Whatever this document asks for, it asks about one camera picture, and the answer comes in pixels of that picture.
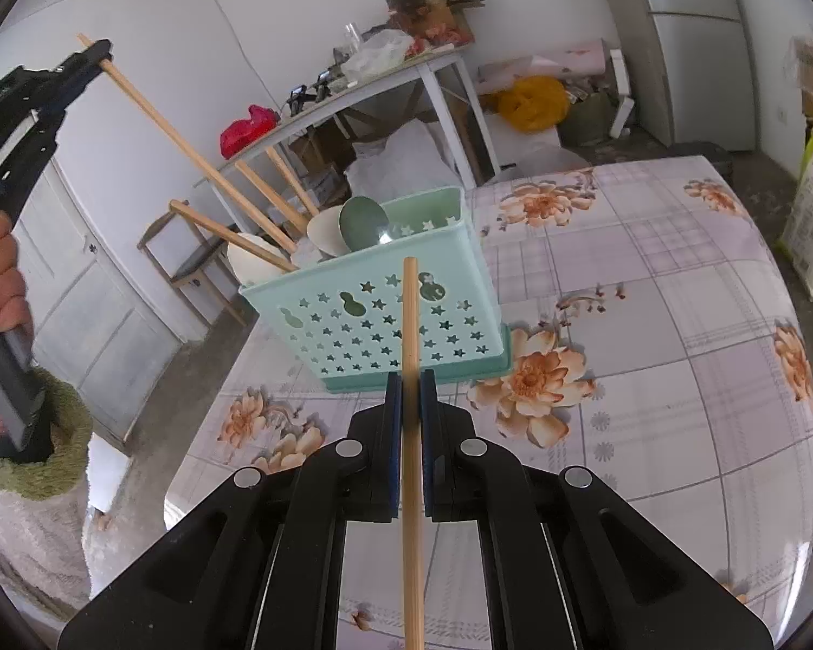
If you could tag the dark green bag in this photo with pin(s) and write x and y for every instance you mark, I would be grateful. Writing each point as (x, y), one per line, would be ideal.
(586, 118)

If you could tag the brown picture box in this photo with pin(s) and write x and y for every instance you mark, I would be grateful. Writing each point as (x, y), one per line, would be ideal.
(440, 24)

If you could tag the group of wooden chopsticks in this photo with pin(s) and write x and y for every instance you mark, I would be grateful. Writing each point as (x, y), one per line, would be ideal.
(210, 223)

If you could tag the metal spoon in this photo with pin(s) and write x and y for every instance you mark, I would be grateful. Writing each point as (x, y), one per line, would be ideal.
(366, 220)

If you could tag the wooden chair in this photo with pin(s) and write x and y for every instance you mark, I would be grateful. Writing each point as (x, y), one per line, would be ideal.
(196, 264)

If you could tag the person's left forearm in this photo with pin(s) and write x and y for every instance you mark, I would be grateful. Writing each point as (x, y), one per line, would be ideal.
(34, 521)

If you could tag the grey refrigerator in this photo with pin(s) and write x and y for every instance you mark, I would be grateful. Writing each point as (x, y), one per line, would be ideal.
(691, 68)

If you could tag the clear glass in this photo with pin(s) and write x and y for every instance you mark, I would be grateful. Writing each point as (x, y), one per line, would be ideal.
(352, 37)

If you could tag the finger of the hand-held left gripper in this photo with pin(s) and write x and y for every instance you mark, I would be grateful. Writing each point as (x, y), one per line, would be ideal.
(85, 64)

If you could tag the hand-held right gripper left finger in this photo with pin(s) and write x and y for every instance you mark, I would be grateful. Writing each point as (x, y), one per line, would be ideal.
(394, 433)

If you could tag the mint green utensil basket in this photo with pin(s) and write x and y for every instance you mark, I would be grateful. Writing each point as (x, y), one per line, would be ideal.
(474, 367)

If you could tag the white sack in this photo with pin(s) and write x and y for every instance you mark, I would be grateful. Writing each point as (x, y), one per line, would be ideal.
(406, 156)

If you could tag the pink floral roll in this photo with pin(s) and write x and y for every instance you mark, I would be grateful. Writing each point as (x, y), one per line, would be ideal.
(555, 61)

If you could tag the person's left hand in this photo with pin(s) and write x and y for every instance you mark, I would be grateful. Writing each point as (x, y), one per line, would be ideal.
(7, 277)

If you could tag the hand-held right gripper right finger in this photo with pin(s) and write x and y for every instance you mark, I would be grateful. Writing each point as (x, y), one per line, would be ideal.
(428, 433)

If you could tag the white table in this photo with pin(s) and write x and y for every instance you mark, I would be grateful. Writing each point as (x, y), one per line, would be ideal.
(379, 91)

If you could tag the white translucent plastic bag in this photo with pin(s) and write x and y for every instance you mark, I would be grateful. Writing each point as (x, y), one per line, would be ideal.
(376, 53)

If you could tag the floral tablecloth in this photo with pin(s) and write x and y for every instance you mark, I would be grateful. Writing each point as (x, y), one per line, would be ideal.
(650, 352)

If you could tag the single wooden chopstick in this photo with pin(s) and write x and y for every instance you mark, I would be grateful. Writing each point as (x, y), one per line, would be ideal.
(411, 325)
(162, 120)

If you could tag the white foam board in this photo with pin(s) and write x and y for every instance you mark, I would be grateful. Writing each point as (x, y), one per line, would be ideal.
(620, 81)

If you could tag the plain cardboard box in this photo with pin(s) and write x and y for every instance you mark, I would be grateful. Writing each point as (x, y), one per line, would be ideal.
(318, 183)

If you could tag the red plastic bag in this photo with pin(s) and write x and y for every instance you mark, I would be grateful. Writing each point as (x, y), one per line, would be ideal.
(244, 132)

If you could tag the white panelled door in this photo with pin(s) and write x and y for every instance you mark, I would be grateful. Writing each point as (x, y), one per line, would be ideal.
(95, 325)

